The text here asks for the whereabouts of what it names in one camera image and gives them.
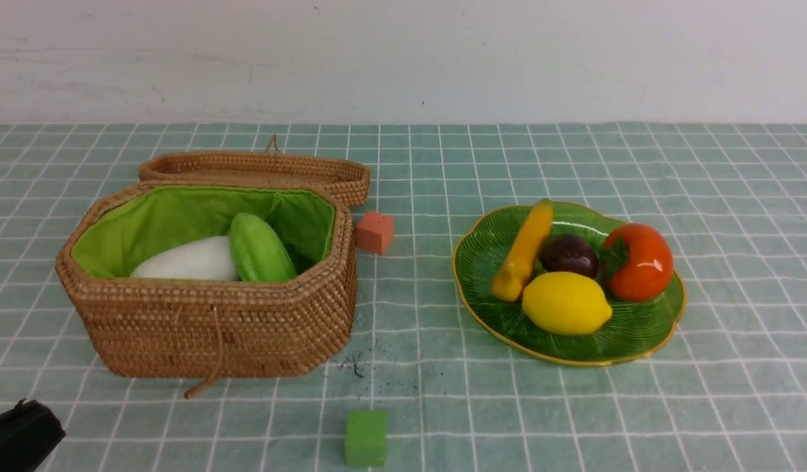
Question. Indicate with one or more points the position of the orange foam cube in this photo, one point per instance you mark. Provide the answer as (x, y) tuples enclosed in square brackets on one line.
[(374, 232)]

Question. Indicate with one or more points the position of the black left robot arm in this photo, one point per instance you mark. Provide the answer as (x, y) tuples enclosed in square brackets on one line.
[(29, 432)]

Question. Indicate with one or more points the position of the green foam cube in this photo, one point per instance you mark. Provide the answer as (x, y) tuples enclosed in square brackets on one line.
[(365, 439)]

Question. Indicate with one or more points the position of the yellow toy lemon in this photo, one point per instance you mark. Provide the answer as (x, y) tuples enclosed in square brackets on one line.
[(566, 303)]

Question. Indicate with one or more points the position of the woven wicker basket lid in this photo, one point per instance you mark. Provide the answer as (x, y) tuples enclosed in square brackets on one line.
[(346, 180)]

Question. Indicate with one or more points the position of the green checkered tablecloth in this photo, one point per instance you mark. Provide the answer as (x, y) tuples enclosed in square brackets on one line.
[(728, 393)]

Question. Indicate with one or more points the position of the white toy radish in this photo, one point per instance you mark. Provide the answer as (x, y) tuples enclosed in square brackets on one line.
[(205, 259)]

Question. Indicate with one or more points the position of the dark purple toy mangosteen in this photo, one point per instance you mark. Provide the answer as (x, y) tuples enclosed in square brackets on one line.
[(570, 253)]

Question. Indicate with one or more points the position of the green toy gourd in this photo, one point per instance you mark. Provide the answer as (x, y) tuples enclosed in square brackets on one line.
[(257, 251)]

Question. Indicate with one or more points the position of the orange toy persimmon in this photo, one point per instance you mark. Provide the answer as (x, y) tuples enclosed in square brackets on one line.
[(636, 263)]

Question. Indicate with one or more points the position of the green leaf-shaped glass plate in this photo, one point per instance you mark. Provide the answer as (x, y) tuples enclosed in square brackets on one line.
[(635, 330)]

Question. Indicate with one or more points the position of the yellow toy banana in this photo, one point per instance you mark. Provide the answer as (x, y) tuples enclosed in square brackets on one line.
[(518, 266)]

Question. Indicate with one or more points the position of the woven wicker basket green lining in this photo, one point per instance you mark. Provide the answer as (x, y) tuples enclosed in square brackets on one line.
[(203, 329)]

